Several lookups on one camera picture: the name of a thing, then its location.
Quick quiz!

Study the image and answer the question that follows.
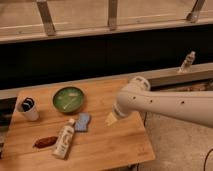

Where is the metal railing post right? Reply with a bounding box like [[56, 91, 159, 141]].
[[186, 0, 205, 23]]

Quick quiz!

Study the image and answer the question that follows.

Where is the metal railing post left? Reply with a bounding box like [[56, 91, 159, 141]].
[[36, 0, 56, 36]]

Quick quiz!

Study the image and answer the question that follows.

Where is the blue sponge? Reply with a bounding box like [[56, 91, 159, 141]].
[[75, 113, 91, 132]]

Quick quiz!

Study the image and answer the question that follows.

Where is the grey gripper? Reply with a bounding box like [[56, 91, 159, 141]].
[[105, 104, 127, 126]]

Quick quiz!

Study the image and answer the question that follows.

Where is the metal railing post middle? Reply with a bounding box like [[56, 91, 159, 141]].
[[108, 0, 118, 31]]

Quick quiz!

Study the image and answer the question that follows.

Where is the white cup with dark items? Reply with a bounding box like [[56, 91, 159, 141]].
[[17, 97, 39, 121]]

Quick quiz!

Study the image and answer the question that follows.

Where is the red chili pepper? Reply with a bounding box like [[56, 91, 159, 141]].
[[34, 136, 57, 148]]

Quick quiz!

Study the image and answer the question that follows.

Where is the green bowl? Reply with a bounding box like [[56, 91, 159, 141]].
[[52, 86, 85, 113]]

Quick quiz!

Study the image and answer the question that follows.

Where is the metal railing post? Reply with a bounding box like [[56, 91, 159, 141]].
[[36, 0, 56, 36], [108, 0, 118, 31], [186, 0, 205, 23]]

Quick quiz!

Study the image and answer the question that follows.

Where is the clear bottle on ledge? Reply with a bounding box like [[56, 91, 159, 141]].
[[178, 51, 196, 74]]

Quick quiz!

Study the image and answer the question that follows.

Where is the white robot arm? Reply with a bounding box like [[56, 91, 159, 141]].
[[106, 76, 213, 128]]

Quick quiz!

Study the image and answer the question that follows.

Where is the white plastic bottle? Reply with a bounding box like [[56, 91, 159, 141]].
[[53, 119, 75, 159]]

